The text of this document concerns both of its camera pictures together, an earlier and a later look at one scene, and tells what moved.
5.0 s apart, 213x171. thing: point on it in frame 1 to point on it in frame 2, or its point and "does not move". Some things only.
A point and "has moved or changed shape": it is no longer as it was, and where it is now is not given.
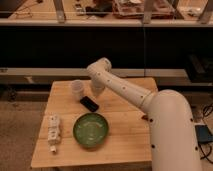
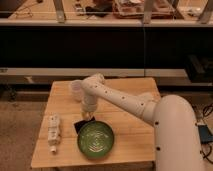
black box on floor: (203, 133) does not move
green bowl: (91, 129) has moved or changed shape
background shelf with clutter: (105, 13) does not move
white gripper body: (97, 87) to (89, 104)
